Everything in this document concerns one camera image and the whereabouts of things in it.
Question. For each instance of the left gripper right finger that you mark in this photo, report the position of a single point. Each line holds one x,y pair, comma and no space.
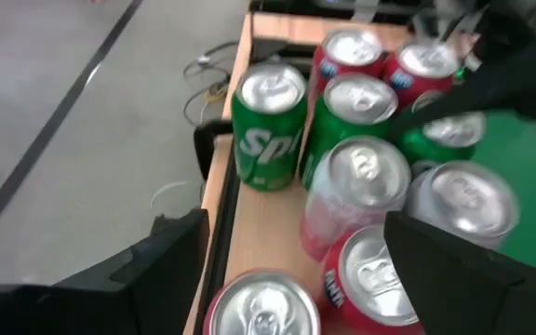
482,298

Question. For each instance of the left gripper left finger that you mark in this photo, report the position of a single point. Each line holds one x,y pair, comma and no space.
110,302

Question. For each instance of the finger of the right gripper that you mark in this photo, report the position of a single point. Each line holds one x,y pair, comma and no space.
431,114

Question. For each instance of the white and pink can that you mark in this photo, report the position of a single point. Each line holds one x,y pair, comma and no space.
463,200
356,186

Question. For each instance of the red soda can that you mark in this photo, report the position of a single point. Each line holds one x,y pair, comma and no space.
344,51

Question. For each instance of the wooden shelf with black frame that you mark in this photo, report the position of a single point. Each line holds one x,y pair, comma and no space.
268,218

